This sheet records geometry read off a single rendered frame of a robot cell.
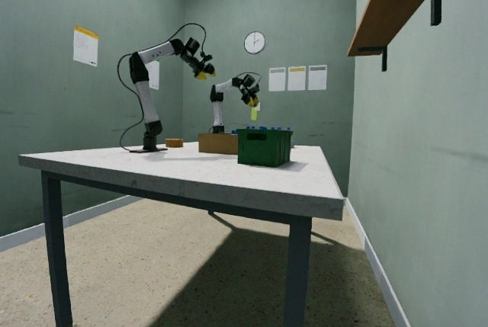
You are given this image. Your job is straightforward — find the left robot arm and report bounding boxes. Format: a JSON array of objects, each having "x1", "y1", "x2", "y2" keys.
[{"x1": 210, "y1": 74, "x2": 259, "y2": 133}]

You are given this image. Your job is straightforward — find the brown cardboard carton with grid dividers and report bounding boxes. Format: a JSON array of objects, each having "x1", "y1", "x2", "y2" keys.
[{"x1": 198, "y1": 133, "x2": 238, "y2": 155}]

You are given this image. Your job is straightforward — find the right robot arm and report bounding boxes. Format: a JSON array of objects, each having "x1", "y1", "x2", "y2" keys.
[{"x1": 129, "y1": 37, "x2": 200, "y2": 153}]

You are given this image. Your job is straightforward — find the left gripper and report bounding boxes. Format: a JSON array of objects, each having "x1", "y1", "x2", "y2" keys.
[{"x1": 240, "y1": 89, "x2": 258, "y2": 107}]

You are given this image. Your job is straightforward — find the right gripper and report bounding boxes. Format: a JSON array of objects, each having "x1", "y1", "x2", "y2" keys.
[{"x1": 188, "y1": 57, "x2": 216, "y2": 80}]

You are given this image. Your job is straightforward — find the dark green crate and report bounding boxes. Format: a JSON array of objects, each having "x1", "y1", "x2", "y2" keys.
[{"x1": 236, "y1": 129, "x2": 293, "y2": 168}]

